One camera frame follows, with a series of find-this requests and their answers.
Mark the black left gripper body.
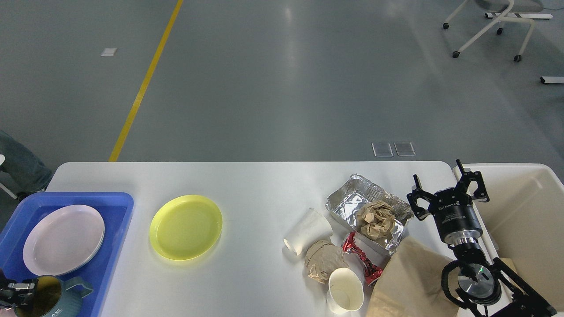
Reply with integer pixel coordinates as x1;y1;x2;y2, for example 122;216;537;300
0;269;11;307

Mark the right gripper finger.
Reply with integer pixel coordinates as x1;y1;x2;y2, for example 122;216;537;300
455;160;490;206
406;174;434;221

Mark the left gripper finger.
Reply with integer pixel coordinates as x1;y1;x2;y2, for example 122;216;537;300
7;278;39;306

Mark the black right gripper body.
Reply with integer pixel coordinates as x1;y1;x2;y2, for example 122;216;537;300
430;188;483;245

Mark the blue-grey HOME mug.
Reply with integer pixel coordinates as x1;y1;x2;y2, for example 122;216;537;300
15;275;93;317

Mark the yellow plastic plate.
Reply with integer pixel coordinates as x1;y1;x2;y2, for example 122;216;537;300
148;195;223;261

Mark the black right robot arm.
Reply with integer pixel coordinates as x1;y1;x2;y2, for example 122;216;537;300
407;160;557;317

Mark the crumpled brown paper ball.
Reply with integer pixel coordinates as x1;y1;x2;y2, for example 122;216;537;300
357;200;395;241

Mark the beige plastic bin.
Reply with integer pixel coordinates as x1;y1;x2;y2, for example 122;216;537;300
464;163;564;317

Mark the white paper box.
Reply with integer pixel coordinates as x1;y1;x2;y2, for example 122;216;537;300
354;232;390;269

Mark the pink round plate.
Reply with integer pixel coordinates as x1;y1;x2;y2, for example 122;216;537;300
22;205;105;276

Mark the floor outlet cover right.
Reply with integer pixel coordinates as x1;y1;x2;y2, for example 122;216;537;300
393;142;416;157

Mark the floor outlet cover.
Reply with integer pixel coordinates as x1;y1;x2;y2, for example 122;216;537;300
372;142;393;157
393;142;416;157

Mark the brown paper bag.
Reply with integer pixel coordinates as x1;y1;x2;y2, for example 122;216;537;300
366;236;459;317

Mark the floor outlet cover left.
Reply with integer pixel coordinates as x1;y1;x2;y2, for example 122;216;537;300
372;142;393;157

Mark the red snack wrapper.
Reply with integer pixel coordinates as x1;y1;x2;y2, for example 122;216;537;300
341;231;383;286

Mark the crumpled aluminium foil tray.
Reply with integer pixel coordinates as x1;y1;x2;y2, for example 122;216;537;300
326;174;414;257

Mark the crumpled brown paper wrapper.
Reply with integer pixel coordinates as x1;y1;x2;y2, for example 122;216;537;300
304;240;349;284

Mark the white paper cup lying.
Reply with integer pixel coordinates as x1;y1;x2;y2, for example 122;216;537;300
283;208;333;256

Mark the white paper cup upright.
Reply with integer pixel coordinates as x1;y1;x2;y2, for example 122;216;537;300
326;268;364;314

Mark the person leg in jeans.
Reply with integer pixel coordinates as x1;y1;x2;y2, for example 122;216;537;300
0;130;53;193

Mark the blue plastic tray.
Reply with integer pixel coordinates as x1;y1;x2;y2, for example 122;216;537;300
0;192;134;317

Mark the white table leg bar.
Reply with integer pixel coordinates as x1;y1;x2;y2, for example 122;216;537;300
540;76;564;85

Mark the white far base bar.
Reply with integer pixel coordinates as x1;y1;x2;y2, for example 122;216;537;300
485;12;553;20

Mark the white rolling chair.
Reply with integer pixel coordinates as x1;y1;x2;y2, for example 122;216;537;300
451;0;544;63

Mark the white floor marker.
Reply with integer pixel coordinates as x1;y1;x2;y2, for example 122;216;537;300
100;48;118;57

